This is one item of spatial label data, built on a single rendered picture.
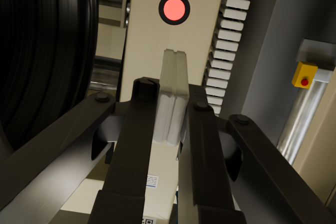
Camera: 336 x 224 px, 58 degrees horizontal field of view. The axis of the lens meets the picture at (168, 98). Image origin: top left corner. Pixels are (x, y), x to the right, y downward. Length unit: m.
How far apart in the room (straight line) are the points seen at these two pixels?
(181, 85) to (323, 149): 0.25
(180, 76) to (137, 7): 0.30
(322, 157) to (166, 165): 0.29
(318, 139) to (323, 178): 0.06
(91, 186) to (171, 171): 0.45
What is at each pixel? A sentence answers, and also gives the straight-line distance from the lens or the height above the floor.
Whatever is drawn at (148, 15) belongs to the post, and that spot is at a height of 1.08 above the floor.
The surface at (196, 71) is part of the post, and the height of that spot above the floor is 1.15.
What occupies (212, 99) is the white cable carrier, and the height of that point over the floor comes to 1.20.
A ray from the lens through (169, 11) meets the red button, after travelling 0.45.
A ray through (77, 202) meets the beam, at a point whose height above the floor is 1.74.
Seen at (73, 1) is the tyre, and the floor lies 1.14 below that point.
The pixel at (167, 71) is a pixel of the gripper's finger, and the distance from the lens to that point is 0.17.
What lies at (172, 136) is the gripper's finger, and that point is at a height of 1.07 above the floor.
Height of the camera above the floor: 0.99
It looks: 26 degrees up
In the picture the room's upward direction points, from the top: 169 degrees counter-clockwise
